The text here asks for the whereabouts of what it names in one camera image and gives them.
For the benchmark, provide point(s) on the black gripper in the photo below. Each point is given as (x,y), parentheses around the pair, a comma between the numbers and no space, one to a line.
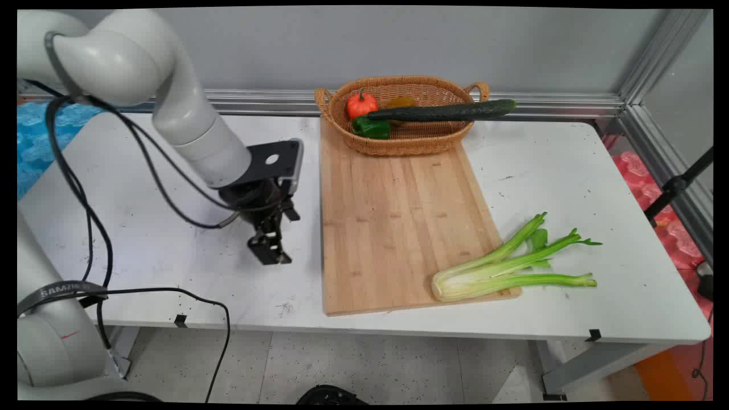
(259,199)

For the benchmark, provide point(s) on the dark green cucumber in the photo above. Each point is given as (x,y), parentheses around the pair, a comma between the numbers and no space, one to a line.
(450,110)

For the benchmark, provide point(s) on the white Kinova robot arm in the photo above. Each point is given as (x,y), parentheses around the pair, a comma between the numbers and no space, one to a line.
(125,57)

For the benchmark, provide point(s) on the black table edge clip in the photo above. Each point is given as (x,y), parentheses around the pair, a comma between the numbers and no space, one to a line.
(593,335)
(180,320)

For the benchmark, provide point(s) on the bamboo cutting board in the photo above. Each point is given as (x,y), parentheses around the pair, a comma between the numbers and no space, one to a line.
(393,228)

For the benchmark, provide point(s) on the green bell pepper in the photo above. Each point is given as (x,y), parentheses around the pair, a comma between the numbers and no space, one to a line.
(371,127)

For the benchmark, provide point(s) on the black round floor object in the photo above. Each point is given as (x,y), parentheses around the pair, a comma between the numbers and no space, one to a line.
(330,396)

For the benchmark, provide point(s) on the red bell pepper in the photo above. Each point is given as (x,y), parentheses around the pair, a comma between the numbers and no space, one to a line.
(361,106)

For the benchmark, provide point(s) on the grey table leg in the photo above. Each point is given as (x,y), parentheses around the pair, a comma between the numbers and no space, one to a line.
(598,364)
(122,347)

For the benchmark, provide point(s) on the woven wicker basket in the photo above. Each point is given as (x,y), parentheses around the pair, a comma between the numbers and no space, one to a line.
(421,141)

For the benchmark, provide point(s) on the yellow brown bell pepper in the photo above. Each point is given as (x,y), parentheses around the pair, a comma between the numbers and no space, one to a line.
(400,102)

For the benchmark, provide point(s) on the green celery bunch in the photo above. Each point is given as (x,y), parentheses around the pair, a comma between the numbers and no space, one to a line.
(484,279)

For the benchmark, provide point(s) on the blue foam mat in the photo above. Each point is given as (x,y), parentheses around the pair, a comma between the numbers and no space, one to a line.
(40,136)

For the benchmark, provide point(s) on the red foam mat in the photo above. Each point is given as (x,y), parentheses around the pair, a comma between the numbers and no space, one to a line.
(678,239)

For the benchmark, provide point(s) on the black tripod pole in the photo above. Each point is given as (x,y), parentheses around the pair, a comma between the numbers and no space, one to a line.
(676,185)

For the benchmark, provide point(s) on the black power adapter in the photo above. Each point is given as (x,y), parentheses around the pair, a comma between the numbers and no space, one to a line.
(706,282)

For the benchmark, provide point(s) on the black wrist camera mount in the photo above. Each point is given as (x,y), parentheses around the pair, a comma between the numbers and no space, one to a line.
(286,166)

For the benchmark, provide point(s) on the aluminium frame rail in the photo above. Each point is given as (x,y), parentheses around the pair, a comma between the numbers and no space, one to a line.
(262,101)
(666,165)

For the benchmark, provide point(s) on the aluminium frame post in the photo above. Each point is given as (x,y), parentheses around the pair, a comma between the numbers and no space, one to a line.
(660,51)

